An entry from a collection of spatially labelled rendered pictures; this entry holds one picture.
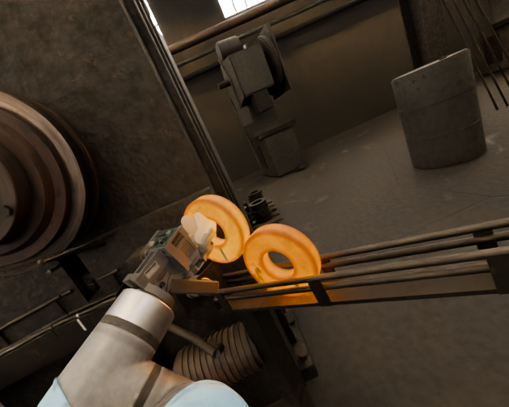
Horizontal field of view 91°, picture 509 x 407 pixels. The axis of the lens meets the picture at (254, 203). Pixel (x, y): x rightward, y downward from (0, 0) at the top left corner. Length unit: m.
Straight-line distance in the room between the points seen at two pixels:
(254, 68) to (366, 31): 3.96
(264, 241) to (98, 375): 0.30
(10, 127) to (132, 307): 0.54
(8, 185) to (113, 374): 0.49
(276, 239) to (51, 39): 0.81
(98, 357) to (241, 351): 0.39
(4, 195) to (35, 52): 0.42
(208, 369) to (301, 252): 0.40
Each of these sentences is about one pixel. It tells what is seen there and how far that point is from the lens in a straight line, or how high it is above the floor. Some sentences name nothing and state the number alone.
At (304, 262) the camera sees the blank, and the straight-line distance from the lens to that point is 0.48.
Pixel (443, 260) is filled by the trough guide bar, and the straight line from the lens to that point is 0.42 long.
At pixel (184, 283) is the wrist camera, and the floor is 0.79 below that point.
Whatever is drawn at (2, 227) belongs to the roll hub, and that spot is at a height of 1.00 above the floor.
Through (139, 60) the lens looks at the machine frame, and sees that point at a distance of 0.88.
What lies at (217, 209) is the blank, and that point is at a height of 0.86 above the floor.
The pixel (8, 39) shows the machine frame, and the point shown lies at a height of 1.45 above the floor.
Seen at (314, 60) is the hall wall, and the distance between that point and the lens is 7.43.
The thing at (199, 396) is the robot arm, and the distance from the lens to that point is 0.25.
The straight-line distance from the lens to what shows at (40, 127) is 0.79.
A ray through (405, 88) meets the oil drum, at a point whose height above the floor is 0.78.
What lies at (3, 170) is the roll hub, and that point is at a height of 1.11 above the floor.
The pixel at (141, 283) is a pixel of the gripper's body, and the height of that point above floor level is 0.84.
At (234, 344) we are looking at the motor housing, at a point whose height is 0.52.
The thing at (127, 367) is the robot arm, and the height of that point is 0.78.
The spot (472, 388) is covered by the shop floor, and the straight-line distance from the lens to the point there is 1.18.
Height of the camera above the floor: 0.97
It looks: 15 degrees down
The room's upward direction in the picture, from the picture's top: 24 degrees counter-clockwise
